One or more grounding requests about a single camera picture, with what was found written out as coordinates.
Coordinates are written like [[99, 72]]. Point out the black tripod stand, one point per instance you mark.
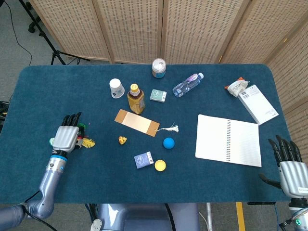
[[56, 54]]

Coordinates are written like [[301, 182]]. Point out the yellow plastic lid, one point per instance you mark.
[[160, 165]]

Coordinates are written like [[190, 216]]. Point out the yellow chick toy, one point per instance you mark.
[[122, 140]]

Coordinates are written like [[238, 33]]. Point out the grey robot torso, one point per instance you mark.
[[146, 217]]

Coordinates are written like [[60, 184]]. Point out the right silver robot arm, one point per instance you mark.
[[297, 214]]

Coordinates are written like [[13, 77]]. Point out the blue tissue pack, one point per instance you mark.
[[143, 160]]

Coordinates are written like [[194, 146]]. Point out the white spiral notebook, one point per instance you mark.
[[216, 139]]

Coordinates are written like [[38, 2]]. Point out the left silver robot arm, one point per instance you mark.
[[49, 183]]

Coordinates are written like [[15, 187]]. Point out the crumpled white snack wrapper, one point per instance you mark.
[[237, 87]]

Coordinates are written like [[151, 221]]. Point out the green tissue pack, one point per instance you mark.
[[158, 95]]

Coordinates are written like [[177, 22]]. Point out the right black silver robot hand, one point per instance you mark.
[[292, 175]]

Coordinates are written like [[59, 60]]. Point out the tan bookmark with white tassel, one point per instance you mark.
[[136, 122]]

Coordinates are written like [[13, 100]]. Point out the clear plastic water bottle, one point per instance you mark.
[[186, 86]]

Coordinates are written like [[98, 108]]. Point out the white rectangular box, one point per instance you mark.
[[258, 104]]

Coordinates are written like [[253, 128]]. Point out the blue ball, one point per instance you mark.
[[169, 143]]

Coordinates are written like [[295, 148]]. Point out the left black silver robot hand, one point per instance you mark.
[[65, 138]]

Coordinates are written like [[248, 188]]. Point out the jar with white lid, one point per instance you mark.
[[158, 68]]

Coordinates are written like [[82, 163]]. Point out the colourful feather toy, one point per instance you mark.
[[88, 143]]

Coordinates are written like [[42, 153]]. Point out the white paper cup blue flower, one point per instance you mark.
[[116, 89]]

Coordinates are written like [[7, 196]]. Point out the yellow-capped tea bottle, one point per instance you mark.
[[136, 101]]

